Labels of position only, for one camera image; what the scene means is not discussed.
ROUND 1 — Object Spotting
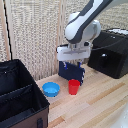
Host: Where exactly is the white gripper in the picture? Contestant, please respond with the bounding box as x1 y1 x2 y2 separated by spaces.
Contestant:
56 42 92 71

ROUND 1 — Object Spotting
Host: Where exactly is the red plastic cup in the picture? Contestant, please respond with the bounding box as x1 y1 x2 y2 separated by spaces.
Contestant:
68 78 81 96

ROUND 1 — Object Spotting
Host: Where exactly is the dark blue toy block plate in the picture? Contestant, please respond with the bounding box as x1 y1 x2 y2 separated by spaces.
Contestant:
58 60 86 87

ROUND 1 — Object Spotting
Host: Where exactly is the blue plastic bowl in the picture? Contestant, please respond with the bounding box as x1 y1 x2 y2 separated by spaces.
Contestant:
41 81 61 98

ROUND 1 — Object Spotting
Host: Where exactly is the black speaker box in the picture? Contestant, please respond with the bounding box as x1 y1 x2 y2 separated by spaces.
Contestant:
87 29 128 80

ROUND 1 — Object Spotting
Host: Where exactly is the white flat object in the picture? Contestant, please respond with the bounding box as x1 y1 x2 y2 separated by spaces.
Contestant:
109 27 128 35

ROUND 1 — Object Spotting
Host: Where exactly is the black fabric storage case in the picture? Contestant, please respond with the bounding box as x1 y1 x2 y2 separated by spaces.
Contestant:
0 59 51 128

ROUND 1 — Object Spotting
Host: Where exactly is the black cable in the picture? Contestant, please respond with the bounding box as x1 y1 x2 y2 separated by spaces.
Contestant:
89 34 128 52

